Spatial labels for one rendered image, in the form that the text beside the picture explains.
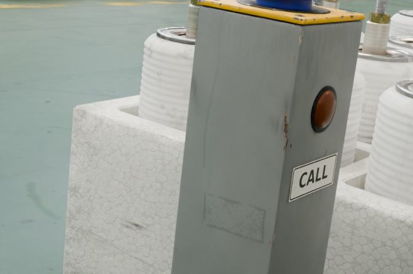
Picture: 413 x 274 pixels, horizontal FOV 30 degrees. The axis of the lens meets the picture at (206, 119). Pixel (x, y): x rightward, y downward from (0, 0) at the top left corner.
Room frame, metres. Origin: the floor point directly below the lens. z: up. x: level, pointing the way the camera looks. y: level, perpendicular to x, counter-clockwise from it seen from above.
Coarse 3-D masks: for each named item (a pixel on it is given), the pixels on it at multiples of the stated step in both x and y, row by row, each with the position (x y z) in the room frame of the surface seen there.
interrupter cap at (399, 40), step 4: (392, 36) 0.83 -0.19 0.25; (396, 36) 0.84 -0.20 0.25; (400, 36) 0.84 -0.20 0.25; (404, 36) 0.85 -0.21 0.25; (408, 36) 0.85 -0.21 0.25; (388, 40) 0.81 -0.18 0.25; (392, 40) 0.80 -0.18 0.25; (396, 40) 0.82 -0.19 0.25; (400, 40) 0.82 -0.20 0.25; (404, 40) 0.83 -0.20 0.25; (408, 40) 0.83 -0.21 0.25; (412, 40) 0.84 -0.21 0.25; (396, 44) 0.80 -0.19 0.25; (400, 44) 0.79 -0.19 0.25; (404, 44) 0.79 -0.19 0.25; (408, 44) 0.79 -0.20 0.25; (412, 44) 0.79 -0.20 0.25; (408, 48) 0.78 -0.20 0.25; (412, 48) 0.78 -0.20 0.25
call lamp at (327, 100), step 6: (330, 90) 0.42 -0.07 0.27; (324, 96) 0.42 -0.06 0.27; (330, 96) 0.42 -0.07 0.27; (318, 102) 0.41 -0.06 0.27; (324, 102) 0.42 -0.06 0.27; (330, 102) 0.42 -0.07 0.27; (318, 108) 0.41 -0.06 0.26; (324, 108) 0.42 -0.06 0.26; (330, 108) 0.42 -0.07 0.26; (318, 114) 0.41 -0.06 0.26; (324, 114) 0.42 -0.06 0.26; (330, 114) 0.42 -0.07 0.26; (318, 120) 0.41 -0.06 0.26; (324, 120) 0.42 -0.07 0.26; (330, 120) 0.42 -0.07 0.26; (318, 126) 0.42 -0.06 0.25; (324, 126) 0.42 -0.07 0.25
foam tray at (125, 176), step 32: (96, 128) 0.66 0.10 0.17; (128, 128) 0.64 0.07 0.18; (160, 128) 0.63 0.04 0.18; (96, 160) 0.66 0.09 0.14; (128, 160) 0.63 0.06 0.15; (160, 160) 0.61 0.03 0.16; (96, 192) 0.66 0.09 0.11; (128, 192) 0.63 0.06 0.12; (160, 192) 0.61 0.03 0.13; (352, 192) 0.52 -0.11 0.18; (96, 224) 0.65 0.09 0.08; (128, 224) 0.63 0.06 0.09; (160, 224) 0.61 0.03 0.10; (352, 224) 0.51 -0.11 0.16; (384, 224) 0.49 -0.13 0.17; (64, 256) 0.68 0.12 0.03; (96, 256) 0.65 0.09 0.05; (128, 256) 0.63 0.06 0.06; (160, 256) 0.61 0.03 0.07; (352, 256) 0.50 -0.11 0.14; (384, 256) 0.49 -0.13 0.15
